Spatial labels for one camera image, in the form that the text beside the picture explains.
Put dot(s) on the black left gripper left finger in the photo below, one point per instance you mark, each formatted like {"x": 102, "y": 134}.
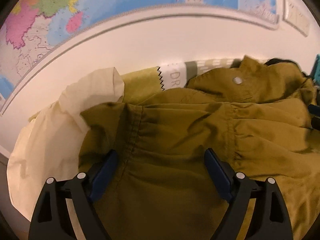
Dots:
{"x": 51, "y": 219}

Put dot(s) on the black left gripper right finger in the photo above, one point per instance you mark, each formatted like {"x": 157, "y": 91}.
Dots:
{"x": 270, "y": 219}

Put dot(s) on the olive brown jacket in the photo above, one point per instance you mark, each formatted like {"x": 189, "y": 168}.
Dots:
{"x": 254, "y": 116}

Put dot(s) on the blue perforated plastic basket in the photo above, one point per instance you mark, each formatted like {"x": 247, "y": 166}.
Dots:
{"x": 315, "y": 73}

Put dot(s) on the cream folded quilt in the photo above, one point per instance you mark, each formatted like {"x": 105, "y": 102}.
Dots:
{"x": 50, "y": 144}

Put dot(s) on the yellow patterned bed sheet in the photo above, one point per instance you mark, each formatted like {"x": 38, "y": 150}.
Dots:
{"x": 172, "y": 76}

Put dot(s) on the white wall socket plate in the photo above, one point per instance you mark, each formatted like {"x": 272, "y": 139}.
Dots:
{"x": 294, "y": 17}

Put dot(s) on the colourful wall map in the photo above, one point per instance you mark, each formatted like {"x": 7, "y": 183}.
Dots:
{"x": 34, "y": 27}

